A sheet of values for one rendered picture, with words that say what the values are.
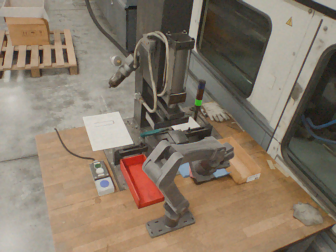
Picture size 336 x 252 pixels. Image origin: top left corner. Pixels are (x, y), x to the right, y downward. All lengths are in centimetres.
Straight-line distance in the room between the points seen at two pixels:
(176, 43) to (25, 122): 240
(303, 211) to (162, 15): 101
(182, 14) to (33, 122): 237
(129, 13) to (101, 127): 289
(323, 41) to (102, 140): 112
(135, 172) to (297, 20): 104
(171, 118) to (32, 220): 147
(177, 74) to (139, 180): 51
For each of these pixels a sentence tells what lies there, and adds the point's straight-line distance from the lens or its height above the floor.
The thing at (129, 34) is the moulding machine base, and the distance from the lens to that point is 448.
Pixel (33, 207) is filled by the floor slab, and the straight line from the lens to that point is 252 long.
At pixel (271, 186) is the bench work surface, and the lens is 152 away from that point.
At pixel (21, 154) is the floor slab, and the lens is 295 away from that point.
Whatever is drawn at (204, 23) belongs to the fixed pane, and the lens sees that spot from 235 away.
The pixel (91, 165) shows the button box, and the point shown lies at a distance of 142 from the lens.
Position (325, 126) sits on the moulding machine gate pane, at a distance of 147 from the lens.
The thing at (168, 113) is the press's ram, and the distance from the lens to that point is 131.
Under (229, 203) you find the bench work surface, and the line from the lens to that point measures 138.
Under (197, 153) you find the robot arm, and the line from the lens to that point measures 97.
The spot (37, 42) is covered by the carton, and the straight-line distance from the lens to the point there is 458.
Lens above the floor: 194
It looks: 39 degrees down
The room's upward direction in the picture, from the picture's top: 7 degrees clockwise
